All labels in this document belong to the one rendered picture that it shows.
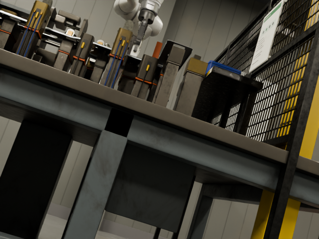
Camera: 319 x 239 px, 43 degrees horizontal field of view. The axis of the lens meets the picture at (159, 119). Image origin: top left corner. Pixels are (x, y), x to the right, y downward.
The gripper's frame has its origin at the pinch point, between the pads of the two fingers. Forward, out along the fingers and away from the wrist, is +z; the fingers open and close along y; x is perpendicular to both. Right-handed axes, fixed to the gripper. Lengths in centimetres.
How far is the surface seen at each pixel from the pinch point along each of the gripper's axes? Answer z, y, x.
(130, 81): 13.9, 1.5, 2.8
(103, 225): 99, -269, 23
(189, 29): -144, -271, 47
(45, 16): 5.2, 20.7, -37.6
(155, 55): -7.6, -14.8, 10.1
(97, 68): 13.5, 2.0, -13.0
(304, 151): 31, 53, 65
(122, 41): 5.9, 25.1, -5.4
